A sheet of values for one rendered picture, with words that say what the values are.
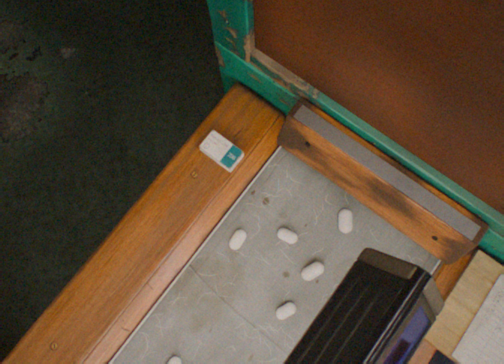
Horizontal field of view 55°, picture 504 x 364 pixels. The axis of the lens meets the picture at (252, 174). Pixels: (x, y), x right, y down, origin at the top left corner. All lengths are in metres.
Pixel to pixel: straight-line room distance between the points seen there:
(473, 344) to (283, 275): 0.27
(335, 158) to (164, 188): 0.26
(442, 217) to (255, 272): 0.28
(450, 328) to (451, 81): 0.37
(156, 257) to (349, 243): 0.29
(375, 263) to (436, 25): 0.21
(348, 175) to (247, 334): 0.27
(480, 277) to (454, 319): 0.07
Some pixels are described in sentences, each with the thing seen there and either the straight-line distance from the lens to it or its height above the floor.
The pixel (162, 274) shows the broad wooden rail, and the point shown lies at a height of 0.76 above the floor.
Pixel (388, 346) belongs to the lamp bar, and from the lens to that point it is 0.39.
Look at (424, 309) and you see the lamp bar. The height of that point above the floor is 1.09.
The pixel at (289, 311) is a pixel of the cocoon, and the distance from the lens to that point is 0.73.
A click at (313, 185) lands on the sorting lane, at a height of 0.74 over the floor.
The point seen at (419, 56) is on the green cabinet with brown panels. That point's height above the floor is 1.07.
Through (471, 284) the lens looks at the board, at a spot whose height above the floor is 0.78.
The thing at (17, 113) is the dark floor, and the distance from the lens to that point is 1.80.
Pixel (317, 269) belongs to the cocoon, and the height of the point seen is 0.76.
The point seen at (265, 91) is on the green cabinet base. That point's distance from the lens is 0.77.
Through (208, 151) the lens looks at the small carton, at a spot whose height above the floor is 0.78.
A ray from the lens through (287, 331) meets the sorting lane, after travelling 0.74.
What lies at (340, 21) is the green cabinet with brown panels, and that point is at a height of 1.04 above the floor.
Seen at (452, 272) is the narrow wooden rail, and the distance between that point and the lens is 0.77.
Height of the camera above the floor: 1.48
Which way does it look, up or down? 75 degrees down
